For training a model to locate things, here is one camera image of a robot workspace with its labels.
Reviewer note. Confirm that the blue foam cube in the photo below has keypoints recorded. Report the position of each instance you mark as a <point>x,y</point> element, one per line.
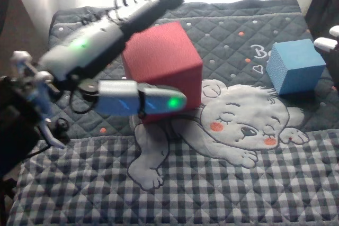
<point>296,70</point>

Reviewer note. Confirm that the grey quilt with printed bear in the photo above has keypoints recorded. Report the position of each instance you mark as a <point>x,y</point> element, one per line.
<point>201,183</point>

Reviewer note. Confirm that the red foam cube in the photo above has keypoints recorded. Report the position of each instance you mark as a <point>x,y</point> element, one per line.
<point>164,62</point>

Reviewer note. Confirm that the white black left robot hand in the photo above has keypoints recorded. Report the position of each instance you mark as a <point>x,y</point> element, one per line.
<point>87,48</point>

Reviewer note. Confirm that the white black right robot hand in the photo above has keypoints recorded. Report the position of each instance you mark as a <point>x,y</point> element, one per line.
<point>325,43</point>

